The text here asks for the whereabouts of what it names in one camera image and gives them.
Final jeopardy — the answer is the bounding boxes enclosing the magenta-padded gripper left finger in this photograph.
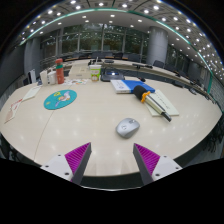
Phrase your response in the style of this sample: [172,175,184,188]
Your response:
[40,142,93,186]

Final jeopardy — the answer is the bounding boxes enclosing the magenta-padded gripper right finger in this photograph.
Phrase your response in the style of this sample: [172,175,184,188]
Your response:
[132,143,184,186]

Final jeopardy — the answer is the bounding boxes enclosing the silver grey computer mouse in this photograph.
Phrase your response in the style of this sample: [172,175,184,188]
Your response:
[115,117,141,140]

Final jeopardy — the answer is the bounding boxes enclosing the round teal cartoon mouse pad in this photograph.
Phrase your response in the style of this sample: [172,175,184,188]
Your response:
[43,89,78,111]

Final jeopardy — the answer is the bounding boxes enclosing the pale green booklet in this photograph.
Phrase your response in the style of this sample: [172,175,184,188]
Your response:
[143,88,180,118]

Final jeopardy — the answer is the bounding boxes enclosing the black silver handheld microphone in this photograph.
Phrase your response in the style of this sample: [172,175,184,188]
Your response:
[133,85,173,123]

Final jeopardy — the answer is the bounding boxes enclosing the red and white leaflet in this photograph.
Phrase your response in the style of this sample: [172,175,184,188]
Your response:
[3,98,24,124]

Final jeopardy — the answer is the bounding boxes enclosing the white printed paper sheet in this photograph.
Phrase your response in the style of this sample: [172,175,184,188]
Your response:
[21,85,42,102]

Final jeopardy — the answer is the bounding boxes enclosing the blue and white book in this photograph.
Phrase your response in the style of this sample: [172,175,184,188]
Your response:
[110,79,156,95]

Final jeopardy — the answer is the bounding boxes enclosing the white lidded cup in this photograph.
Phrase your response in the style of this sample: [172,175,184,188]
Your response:
[47,70,57,85]

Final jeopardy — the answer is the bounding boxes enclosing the plain white paper cup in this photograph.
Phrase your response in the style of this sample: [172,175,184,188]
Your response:
[39,69,49,86]

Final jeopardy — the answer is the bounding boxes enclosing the red drink bottle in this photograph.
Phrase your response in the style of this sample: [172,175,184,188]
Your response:
[55,58,65,85]

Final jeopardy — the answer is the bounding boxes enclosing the green printed paper cup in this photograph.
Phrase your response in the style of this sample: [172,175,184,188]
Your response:
[88,64,102,82]

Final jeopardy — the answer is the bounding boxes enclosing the dark office chairs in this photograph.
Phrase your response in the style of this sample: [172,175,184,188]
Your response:
[66,49,208,88]

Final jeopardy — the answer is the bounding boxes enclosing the dark desk conference microphone unit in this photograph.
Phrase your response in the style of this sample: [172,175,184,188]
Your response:
[100,68,125,83]

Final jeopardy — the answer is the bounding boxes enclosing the ceiling lights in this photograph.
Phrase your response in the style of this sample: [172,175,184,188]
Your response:
[19,0,224,78]

